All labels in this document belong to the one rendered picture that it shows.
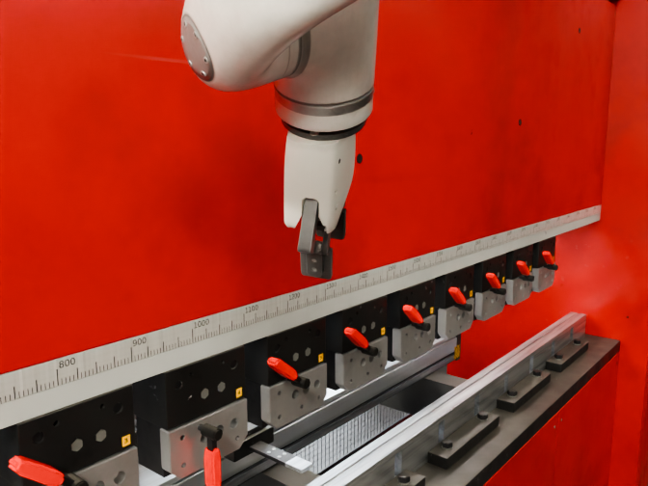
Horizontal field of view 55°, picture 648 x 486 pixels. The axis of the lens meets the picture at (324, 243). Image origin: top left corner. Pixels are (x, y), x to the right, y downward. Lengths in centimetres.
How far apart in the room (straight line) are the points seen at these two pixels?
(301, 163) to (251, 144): 43
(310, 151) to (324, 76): 7
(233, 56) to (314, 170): 15
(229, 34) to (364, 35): 12
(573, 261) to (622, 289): 21
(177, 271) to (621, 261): 204
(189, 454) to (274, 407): 18
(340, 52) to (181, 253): 47
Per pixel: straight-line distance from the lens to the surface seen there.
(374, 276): 123
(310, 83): 49
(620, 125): 261
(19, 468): 77
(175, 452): 94
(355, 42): 48
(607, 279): 267
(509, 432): 181
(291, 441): 159
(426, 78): 136
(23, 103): 75
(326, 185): 53
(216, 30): 41
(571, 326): 250
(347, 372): 120
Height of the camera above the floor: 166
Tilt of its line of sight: 10 degrees down
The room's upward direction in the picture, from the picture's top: straight up
